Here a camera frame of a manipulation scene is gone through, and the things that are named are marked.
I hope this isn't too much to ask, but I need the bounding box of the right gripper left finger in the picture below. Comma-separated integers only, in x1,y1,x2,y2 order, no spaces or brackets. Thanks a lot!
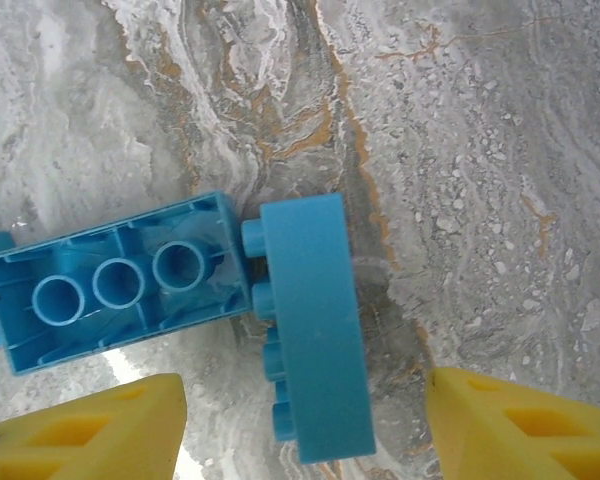
0,373,187,480

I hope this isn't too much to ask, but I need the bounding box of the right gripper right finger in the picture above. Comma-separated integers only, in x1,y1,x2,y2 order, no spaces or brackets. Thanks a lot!
426,367,600,480

